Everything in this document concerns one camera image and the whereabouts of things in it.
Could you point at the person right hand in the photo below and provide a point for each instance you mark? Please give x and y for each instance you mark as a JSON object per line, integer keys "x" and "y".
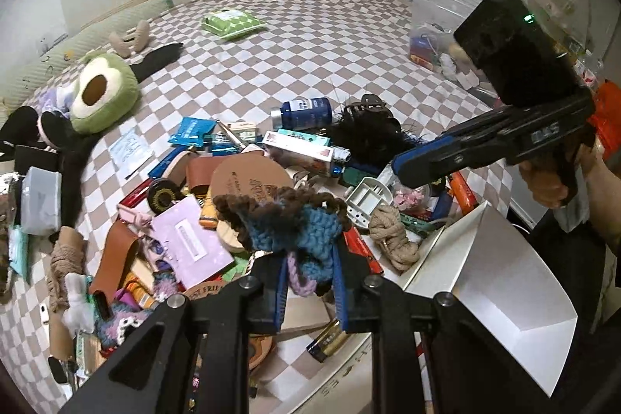
{"x": 546, "y": 186}

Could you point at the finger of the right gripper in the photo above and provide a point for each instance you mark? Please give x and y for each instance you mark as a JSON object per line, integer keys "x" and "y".
{"x": 428, "y": 162}

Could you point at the cardboard tube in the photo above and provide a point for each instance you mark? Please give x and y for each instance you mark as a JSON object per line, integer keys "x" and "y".
{"x": 64, "y": 323}

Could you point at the avocado plush toy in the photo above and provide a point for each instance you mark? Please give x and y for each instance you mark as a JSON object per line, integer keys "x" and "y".
{"x": 104, "y": 92}

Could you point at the red playing card box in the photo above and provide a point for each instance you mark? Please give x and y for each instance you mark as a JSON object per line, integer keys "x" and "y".
{"x": 290, "y": 151}

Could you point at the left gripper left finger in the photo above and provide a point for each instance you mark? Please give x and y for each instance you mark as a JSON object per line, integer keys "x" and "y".
{"x": 191, "y": 355}

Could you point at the green checkered pouch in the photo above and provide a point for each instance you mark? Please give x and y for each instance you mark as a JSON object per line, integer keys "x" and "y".
{"x": 231, "y": 24}

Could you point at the black feather puff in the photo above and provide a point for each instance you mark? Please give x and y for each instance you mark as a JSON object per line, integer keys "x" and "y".
{"x": 373, "y": 140}

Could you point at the blue brown knitted item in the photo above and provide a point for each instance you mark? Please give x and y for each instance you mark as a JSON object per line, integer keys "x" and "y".
{"x": 304, "y": 224}

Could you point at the white storage box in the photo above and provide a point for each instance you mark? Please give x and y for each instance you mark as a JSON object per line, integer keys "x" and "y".
{"x": 485, "y": 262}

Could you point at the clear plastic box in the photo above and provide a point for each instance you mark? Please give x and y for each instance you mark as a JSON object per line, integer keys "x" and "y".
{"x": 40, "y": 202}

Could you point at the black hair claw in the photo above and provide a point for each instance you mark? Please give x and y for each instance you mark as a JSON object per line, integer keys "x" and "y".
{"x": 374, "y": 104}

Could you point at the beige rope knot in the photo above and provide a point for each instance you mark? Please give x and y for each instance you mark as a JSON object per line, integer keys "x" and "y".
{"x": 388, "y": 233}

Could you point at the blue bottle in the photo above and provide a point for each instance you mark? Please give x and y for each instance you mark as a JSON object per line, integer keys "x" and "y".
{"x": 303, "y": 114}

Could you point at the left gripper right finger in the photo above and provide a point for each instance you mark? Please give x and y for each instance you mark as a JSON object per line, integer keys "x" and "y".
{"x": 436, "y": 340}

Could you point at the orange lighter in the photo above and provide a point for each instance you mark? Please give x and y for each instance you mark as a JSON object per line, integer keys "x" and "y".
{"x": 463, "y": 194}

